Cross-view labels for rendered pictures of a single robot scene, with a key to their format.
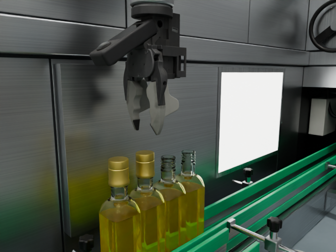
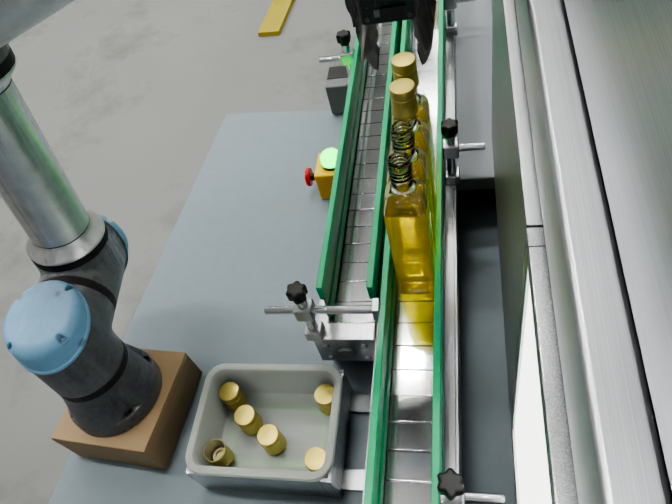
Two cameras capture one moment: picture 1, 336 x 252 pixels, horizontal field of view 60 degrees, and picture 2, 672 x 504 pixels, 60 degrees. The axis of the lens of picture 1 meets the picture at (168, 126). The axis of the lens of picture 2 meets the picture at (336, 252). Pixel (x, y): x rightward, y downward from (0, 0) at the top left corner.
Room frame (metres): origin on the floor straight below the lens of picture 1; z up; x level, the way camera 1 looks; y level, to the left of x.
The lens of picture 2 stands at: (1.00, -0.35, 1.63)
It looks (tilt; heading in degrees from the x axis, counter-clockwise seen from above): 51 degrees down; 155
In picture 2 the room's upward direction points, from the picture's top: 19 degrees counter-clockwise
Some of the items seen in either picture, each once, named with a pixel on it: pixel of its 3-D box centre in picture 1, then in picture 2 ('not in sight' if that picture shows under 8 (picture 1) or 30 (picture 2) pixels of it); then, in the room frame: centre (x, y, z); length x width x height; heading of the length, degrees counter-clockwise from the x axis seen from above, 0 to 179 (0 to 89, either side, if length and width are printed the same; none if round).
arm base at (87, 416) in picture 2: not in sight; (103, 378); (0.36, -0.51, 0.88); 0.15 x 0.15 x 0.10
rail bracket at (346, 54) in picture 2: not in sight; (337, 63); (0.12, 0.20, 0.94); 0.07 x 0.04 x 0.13; 44
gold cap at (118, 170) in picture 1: (118, 171); (404, 72); (0.47, 0.08, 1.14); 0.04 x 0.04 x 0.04
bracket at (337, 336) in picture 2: not in sight; (347, 344); (0.58, -0.19, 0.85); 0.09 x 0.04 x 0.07; 44
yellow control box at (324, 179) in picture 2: not in sight; (334, 176); (0.22, 0.06, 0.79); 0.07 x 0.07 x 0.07; 44
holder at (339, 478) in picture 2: not in sight; (290, 429); (0.59, -0.33, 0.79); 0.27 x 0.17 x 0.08; 44
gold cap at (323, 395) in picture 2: not in sight; (327, 399); (0.60, -0.26, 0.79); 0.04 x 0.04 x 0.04
